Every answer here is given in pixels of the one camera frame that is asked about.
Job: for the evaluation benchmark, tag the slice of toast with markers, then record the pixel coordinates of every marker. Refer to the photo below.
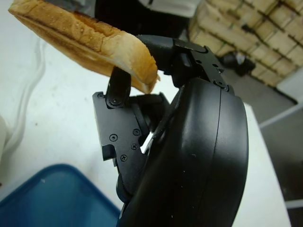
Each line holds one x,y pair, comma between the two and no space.
82,40

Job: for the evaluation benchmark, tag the black object on floor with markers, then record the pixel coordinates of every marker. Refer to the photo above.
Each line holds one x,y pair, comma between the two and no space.
239,63

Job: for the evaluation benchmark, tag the stacked cardboard boxes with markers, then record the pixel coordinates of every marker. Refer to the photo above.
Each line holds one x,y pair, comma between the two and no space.
260,23

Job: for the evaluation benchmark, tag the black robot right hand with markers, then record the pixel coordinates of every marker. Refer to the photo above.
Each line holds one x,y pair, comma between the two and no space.
194,146

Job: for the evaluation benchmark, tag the person in white jacket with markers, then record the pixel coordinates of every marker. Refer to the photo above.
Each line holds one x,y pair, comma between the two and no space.
130,19

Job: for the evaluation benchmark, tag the white two-slot toaster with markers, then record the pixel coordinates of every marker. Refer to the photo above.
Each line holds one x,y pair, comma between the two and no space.
3,137

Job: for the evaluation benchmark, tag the dark blue rectangular tray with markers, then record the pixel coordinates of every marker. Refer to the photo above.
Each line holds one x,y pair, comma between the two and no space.
54,198

